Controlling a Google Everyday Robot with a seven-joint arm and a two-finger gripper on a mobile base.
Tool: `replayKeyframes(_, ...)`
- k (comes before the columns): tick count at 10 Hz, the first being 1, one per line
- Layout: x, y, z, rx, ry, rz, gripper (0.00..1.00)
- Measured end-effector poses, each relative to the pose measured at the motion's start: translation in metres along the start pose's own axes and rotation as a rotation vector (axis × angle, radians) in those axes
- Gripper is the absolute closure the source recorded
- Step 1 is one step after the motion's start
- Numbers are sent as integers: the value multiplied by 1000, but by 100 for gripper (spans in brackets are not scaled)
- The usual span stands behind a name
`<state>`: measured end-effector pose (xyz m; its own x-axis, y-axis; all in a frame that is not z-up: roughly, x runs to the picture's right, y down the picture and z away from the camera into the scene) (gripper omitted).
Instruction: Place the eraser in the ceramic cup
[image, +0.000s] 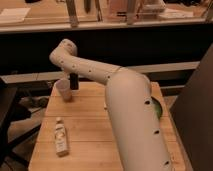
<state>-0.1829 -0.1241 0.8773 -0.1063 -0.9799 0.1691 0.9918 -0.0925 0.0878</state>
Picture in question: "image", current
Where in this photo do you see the black chair at left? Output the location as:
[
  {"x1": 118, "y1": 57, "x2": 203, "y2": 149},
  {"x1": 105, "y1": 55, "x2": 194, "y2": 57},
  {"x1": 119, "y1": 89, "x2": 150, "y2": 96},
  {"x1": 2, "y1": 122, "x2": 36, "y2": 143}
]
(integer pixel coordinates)
[{"x1": 0, "y1": 78, "x2": 40, "y2": 167}]

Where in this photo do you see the green bowl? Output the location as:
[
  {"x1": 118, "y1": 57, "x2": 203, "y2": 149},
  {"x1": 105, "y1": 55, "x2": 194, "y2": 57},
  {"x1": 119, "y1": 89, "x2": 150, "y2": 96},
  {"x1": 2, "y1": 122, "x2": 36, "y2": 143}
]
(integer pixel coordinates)
[{"x1": 151, "y1": 97, "x2": 163, "y2": 119}]

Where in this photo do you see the small white glue bottle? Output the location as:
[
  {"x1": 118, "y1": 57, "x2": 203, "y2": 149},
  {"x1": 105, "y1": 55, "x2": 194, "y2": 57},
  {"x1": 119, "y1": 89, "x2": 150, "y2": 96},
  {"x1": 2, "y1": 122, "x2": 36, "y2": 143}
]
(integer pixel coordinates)
[{"x1": 54, "y1": 117, "x2": 69, "y2": 156}]

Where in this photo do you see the dark panel at right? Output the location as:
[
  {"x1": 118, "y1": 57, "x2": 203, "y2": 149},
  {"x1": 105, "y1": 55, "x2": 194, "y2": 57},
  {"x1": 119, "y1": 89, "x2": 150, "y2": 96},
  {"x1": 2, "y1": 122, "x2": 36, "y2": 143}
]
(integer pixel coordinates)
[{"x1": 170, "y1": 43, "x2": 213, "y2": 171}]

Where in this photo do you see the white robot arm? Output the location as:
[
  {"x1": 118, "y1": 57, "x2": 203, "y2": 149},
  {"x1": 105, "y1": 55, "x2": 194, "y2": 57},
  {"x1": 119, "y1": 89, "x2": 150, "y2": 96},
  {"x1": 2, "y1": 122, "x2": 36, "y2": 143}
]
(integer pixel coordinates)
[{"x1": 49, "y1": 39, "x2": 174, "y2": 171}]

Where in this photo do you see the long background workbench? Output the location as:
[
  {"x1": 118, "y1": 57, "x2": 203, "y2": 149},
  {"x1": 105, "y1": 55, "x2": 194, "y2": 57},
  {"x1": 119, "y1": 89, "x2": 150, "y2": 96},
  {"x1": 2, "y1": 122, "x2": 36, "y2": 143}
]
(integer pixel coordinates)
[{"x1": 0, "y1": 0, "x2": 213, "y2": 33}]

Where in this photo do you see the white paper sheet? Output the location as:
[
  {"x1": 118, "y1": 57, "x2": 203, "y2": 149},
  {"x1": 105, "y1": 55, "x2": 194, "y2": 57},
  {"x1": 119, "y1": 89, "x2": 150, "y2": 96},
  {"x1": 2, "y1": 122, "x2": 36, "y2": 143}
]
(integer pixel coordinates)
[{"x1": 0, "y1": 8, "x2": 30, "y2": 24}]

